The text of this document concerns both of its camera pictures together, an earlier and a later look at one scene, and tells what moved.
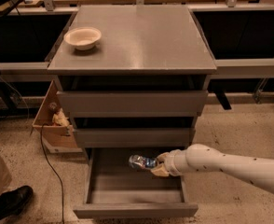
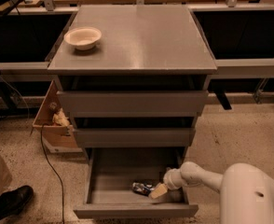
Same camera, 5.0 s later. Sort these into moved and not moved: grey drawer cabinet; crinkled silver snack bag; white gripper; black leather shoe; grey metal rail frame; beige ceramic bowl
Moved: white gripper; crinkled silver snack bag
Not moved: black leather shoe; grey metal rail frame; grey drawer cabinet; beige ceramic bowl
